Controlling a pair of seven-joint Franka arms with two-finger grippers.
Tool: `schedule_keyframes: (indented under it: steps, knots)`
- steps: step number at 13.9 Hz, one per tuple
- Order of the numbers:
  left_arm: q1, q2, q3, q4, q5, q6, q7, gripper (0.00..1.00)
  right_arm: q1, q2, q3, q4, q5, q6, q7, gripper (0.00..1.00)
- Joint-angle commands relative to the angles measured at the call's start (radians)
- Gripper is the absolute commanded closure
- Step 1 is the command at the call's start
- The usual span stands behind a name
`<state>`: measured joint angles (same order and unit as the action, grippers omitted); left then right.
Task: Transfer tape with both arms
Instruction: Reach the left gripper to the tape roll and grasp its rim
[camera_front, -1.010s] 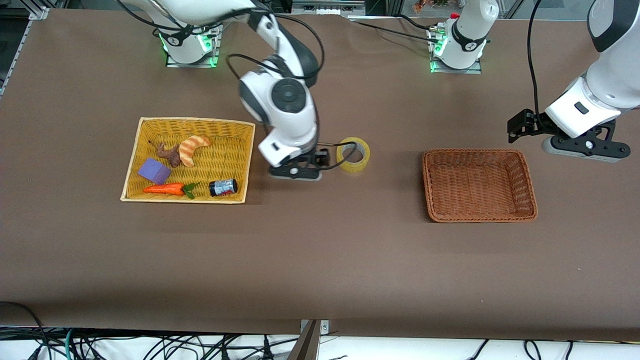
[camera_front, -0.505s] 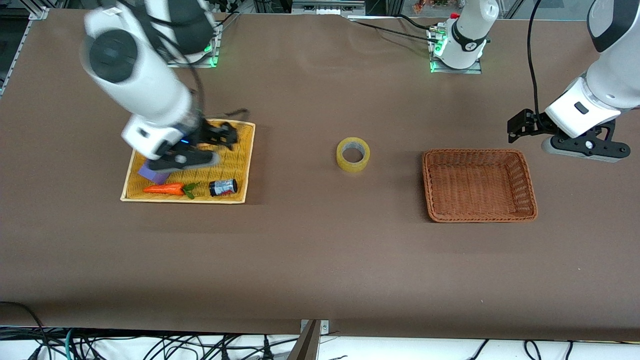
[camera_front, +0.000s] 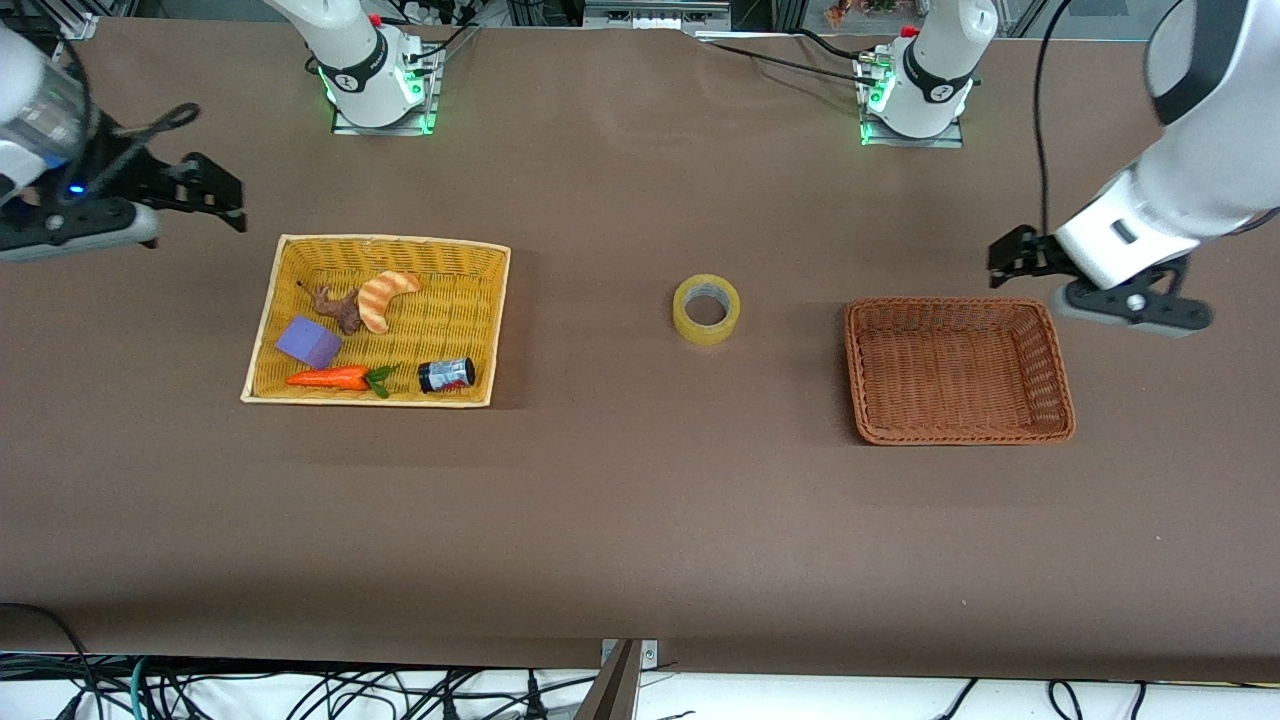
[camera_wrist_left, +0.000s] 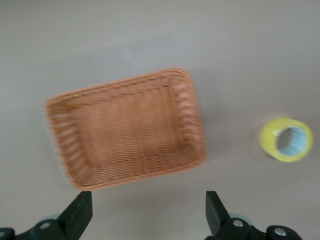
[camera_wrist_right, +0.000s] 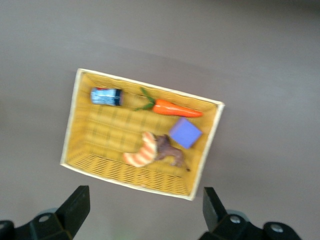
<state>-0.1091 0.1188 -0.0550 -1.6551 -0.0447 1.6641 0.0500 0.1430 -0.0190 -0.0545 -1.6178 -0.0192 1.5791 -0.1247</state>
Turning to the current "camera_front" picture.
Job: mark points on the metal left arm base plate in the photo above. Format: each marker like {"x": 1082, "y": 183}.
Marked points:
{"x": 910, "y": 142}

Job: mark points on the silver metal box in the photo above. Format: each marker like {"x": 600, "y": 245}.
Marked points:
{"x": 655, "y": 15}

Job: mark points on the brown woven basket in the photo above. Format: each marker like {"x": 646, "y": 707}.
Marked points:
{"x": 960, "y": 375}

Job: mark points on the dark slanted metal bar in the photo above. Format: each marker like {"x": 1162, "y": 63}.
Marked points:
{"x": 610, "y": 695}

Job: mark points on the yellow woven basket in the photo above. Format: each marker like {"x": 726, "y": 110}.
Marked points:
{"x": 450, "y": 310}

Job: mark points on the striped toy croissant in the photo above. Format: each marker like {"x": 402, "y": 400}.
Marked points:
{"x": 378, "y": 300}

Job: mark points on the brown toy lion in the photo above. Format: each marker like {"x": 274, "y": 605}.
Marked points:
{"x": 345, "y": 312}

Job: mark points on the orange background object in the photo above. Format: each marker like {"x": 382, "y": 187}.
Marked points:
{"x": 845, "y": 12}

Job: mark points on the small metal table bracket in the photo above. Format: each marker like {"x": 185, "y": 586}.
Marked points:
{"x": 650, "y": 655}

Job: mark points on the white power strip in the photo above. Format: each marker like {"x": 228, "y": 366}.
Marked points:
{"x": 435, "y": 12}

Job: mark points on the orange toy carrot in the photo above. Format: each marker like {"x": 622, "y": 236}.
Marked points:
{"x": 330, "y": 378}

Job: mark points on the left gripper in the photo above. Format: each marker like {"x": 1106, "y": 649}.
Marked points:
{"x": 1038, "y": 254}

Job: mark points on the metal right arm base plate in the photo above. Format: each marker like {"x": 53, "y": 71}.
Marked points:
{"x": 385, "y": 131}

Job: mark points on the clear yellowish tape roll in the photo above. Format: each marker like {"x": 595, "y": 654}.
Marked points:
{"x": 706, "y": 337}

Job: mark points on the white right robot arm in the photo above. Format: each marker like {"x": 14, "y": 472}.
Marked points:
{"x": 350, "y": 50}

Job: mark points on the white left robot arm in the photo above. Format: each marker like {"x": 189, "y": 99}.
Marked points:
{"x": 1230, "y": 160}

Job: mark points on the small dark can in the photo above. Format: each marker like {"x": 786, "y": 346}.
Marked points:
{"x": 447, "y": 375}

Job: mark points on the purple foam cube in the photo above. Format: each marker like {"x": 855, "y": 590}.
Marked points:
{"x": 308, "y": 342}

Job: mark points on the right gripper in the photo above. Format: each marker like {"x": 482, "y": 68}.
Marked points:
{"x": 128, "y": 173}

